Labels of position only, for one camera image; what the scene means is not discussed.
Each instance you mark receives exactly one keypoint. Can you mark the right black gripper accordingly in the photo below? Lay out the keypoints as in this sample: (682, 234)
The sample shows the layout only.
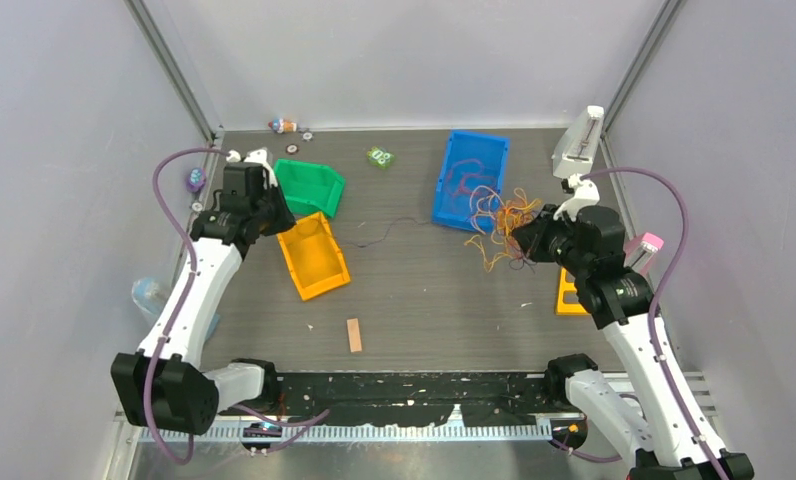
(532, 236)

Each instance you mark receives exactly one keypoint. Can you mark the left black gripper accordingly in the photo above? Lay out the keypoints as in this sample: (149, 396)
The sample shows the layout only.
(285, 220)

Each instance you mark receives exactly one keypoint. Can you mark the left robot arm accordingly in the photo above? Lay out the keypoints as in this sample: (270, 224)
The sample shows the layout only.
(162, 384)

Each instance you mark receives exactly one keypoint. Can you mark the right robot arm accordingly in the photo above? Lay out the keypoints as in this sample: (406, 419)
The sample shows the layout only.
(666, 435)

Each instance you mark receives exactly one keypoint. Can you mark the purple round toy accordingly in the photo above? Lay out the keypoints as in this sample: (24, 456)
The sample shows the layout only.
(196, 180)

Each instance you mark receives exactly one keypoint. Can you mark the green plastic bin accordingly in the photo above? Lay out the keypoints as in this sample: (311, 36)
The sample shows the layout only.
(310, 187)

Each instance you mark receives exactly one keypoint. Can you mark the yellow triangle block right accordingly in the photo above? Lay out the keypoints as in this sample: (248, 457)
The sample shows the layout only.
(567, 302)

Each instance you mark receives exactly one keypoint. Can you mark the orange plastic bin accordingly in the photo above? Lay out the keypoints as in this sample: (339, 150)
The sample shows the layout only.
(314, 259)

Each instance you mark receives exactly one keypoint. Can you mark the small toy figure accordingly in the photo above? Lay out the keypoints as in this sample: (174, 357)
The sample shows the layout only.
(282, 126)

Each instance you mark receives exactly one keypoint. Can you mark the blue plastic bin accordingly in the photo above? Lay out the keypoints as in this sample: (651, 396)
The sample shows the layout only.
(472, 173)

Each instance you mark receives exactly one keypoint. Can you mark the white metronome box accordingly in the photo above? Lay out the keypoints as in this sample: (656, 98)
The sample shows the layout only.
(577, 148)

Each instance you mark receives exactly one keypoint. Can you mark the pink metronome box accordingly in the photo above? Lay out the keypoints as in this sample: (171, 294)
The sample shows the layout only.
(641, 252)

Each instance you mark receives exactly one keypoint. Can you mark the clear plastic bottle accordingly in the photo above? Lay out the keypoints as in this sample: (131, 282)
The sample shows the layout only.
(151, 297)

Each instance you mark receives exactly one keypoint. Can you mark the green number tile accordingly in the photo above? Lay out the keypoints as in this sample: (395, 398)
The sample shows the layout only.
(380, 158)

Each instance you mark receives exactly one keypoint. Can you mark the small wooden block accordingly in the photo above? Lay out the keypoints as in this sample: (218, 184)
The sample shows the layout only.
(354, 335)

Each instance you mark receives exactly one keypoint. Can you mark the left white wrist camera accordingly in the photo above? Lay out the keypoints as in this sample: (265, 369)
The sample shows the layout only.
(261, 157)

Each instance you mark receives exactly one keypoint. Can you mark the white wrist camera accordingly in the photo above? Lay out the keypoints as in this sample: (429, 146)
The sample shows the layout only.
(583, 193)
(261, 157)

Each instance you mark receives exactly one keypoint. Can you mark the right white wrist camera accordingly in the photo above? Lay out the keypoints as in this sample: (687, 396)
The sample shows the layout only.
(583, 193)

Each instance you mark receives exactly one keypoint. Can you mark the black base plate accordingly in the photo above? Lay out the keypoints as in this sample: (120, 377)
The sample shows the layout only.
(415, 399)

